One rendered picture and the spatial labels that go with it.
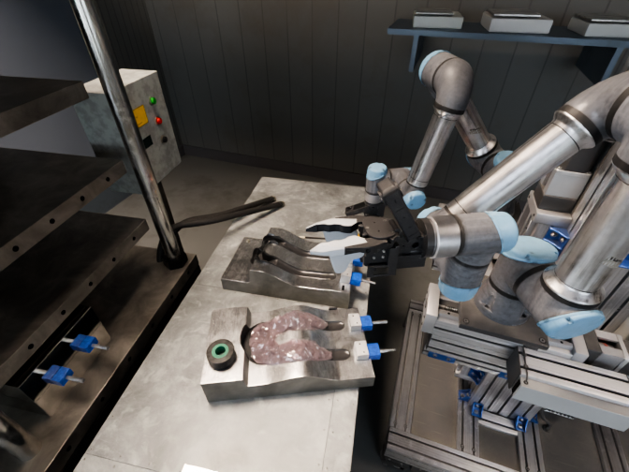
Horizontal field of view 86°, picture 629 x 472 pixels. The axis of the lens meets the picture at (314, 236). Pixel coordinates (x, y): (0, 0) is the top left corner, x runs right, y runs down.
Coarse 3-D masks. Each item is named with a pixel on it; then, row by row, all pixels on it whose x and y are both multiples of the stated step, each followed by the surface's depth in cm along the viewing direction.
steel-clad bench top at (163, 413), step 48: (288, 192) 190; (336, 192) 190; (240, 240) 158; (192, 288) 135; (192, 336) 118; (144, 384) 105; (192, 384) 105; (144, 432) 94; (192, 432) 94; (240, 432) 94; (288, 432) 94; (336, 432) 94
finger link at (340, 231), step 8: (320, 224) 60; (328, 224) 60; (336, 224) 60; (344, 224) 60; (352, 224) 60; (328, 232) 62; (336, 232) 62; (344, 232) 60; (352, 232) 61; (328, 240) 63
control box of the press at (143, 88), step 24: (120, 72) 133; (144, 72) 133; (96, 96) 114; (144, 96) 130; (96, 120) 120; (144, 120) 132; (168, 120) 147; (96, 144) 127; (120, 144) 125; (144, 144) 134; (168, 144) 149; (168, 168) 151; (168, 216) 165
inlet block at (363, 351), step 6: (360, 342) 107; (354, 348) 109; (360, 348) 105; (366, 348) 105; (372, 348) 107; (378, 348) 107; (384, 348) 108; (390, 348) 108; (360, 354) 104; (366, 354) 104; (372, 354) 105; (378, 354) 105; (360, 360) 105
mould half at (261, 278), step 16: (256, 240) 149; (288, 240) 140; (304, 240) 144; (240, 256) 141; (288, 256) 134; (240, 272) 134; (256, 272) 125; (272, 272) 125; (224, 288) 135; (240, 288) 133; (256, 288) 131; (272, 288) 129; (288, 288) 127; (304, 288) 125; (320, 288) 124; (336, 288) 123; (336, 304) 127
